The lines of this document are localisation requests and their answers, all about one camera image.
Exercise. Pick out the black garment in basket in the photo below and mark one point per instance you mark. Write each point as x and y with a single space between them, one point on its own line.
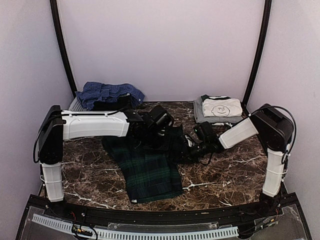
122 103

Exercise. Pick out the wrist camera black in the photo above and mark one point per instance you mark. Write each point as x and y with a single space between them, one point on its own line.
205 132
160 118

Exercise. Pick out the white and green raglan shirt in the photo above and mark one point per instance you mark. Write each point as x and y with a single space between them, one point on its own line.
221 106

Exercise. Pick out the left black frame post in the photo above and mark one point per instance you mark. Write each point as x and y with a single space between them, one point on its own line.
62 46

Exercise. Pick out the folded grey polo shirt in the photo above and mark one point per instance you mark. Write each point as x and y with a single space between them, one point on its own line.
200 118

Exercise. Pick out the right black frame post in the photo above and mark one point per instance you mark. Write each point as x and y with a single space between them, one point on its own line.
258 52

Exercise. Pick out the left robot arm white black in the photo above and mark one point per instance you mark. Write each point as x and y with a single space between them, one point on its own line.
63 125

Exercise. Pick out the white perforated laundry basket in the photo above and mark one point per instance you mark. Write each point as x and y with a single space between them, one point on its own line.
76 106

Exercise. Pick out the blue checkered shirt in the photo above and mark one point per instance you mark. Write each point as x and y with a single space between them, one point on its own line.
108 93

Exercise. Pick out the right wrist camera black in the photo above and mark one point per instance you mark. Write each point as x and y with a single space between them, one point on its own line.
205 132

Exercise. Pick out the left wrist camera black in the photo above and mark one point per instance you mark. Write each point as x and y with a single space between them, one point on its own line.
160 118

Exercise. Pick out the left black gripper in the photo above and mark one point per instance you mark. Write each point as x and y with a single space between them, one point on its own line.
166 146

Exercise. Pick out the white slotted cable duct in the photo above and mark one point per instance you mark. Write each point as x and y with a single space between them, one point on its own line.
119 231

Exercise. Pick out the black frame post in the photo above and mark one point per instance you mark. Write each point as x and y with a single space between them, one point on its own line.
258 52
62 46

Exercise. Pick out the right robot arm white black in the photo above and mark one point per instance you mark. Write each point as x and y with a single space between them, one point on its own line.
276 131

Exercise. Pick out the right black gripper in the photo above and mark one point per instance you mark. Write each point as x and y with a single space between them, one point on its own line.
187 158

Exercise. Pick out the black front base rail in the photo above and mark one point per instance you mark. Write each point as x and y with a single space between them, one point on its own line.
239 215

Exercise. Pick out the dark green plaid garment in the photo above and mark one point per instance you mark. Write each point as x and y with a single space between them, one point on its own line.
150 175

